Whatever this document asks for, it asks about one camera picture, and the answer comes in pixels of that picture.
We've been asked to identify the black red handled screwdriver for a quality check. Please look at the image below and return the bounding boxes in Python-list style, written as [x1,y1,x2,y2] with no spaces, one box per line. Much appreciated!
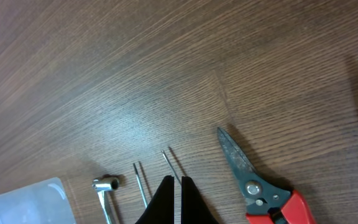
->
[161,150,181,186]

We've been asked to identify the red handled snips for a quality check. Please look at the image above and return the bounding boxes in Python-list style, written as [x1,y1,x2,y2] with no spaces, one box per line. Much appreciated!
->
[217,127,316,224]

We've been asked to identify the clear plastic container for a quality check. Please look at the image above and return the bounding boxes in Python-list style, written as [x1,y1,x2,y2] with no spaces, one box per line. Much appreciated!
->
[0,177,76,224]

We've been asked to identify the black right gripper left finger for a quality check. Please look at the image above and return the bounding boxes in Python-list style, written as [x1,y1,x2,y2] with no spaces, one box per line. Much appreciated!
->
[135,175,175,224]

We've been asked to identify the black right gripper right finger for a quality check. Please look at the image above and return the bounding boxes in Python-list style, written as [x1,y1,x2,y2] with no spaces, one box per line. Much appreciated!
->
[181,176,218,224]

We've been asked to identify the green handled screwdriver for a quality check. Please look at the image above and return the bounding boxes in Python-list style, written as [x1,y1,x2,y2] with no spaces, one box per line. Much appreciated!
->
[132,163,148,208]

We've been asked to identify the silver L-shaped socket wrench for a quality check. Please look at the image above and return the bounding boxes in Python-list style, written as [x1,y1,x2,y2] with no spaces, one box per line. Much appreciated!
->
[92,174,119,224]

